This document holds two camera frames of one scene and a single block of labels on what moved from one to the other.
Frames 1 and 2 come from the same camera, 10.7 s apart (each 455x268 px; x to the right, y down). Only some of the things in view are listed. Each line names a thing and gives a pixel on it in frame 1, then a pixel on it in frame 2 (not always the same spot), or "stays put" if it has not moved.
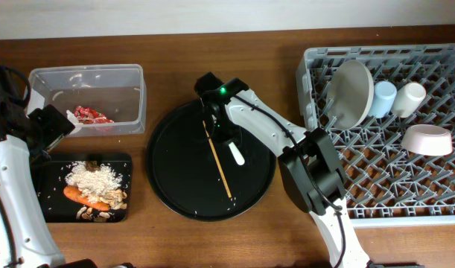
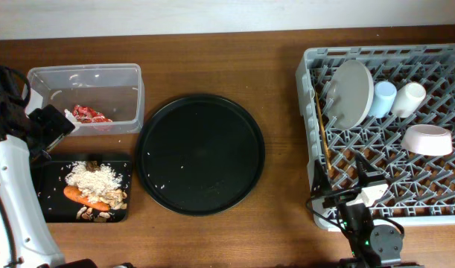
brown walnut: x=92 y=166 stays put
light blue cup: x=383 y=97 stays put
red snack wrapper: x=86 y=115 stays put
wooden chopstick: x=218 y=163 -> x=326 y=151
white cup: x=408 y=99 stays put
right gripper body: x=223 y=130 -> x=339 y=199
